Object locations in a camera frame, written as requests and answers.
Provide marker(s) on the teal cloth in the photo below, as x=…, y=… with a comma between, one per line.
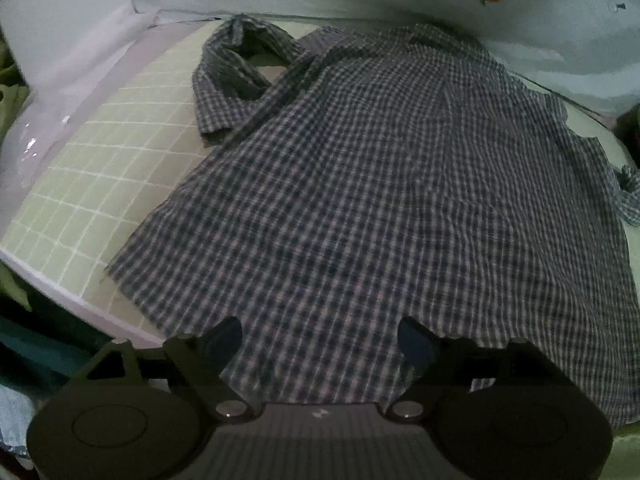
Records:
x=35, y=350

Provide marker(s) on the white carrot print sheet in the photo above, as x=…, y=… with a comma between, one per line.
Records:
x=500, y=15

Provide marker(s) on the clear plastic sheet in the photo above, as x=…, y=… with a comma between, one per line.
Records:
x=75, y=85

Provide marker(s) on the light blue cloth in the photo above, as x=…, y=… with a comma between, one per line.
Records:
x=15, y=420

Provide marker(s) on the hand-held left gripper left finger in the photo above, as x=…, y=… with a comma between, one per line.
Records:
x=224, y=341

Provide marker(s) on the green grid bed mat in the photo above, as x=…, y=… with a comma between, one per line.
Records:
x=115, y=160

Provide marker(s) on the plaid button shirt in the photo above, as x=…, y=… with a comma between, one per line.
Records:
x=380, y=200

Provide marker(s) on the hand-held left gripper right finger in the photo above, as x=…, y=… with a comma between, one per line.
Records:
x=414, y=341

